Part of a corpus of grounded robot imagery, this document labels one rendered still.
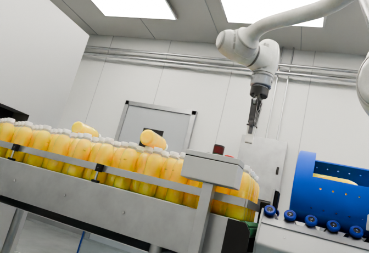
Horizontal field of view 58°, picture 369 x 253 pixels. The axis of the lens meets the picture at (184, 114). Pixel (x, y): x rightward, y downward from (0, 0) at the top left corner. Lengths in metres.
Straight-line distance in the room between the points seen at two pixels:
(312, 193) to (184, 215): 0.48
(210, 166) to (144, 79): 4.57
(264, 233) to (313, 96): 3.82
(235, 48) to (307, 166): 0.53
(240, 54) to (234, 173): 0.47
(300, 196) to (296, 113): 3.64
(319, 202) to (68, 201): 1.01
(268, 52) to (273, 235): 0.71
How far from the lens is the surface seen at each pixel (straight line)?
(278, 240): 1.35
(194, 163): 1.21
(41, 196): 1.67
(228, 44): 1.33
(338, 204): 1.35
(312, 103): 4.99
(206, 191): 1.21
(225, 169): 1.18
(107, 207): 1.46
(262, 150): 4.60
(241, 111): 5.00
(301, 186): 1.34
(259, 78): 1.40
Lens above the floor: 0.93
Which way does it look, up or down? 14 degrees up
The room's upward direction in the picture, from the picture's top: 14 degrees clockwise
